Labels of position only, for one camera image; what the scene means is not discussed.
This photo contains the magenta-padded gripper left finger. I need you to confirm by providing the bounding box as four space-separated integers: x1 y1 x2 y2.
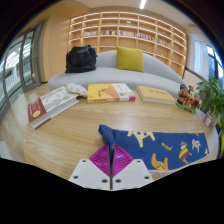
68 143 112 191

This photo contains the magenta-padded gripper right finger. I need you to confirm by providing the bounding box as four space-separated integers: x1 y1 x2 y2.
110 143 155 191

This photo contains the blue patterned towel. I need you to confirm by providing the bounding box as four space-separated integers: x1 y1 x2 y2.
97 124 210 173

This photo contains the red and white book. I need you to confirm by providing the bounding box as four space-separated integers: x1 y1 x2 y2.
27 86 80 130

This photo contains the plain yellow book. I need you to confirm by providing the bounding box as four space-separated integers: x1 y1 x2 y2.
135 85 177 106

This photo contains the yellow and pink book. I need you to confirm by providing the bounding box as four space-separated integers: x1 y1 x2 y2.
86 82 137 104

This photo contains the small patterned pouch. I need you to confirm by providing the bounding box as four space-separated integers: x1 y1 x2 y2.
65 82 90 98

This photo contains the three-figure figurine set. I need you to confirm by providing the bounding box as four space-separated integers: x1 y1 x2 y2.
175 83 203 115

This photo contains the grey curved sofa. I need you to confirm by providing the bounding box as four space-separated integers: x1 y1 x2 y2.
47 49 186 99

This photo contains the green potted plant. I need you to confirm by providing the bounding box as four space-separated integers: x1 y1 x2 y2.
195 77 224 129

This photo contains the black bag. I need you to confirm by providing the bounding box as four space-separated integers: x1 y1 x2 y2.
64 44 98 74

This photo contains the yellow cushion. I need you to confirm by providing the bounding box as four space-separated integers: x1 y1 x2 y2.
115 45 146 73

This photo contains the glass door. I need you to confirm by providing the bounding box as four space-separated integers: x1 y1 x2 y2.
0 22 44 114

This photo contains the white curtain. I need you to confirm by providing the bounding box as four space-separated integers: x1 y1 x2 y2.
193 40 210 81

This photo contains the dark-framed window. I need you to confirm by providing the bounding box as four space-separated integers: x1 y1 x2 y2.
206 44 224 79

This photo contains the wooden bookshelf unit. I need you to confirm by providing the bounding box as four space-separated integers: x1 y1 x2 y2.
67 11 188 78

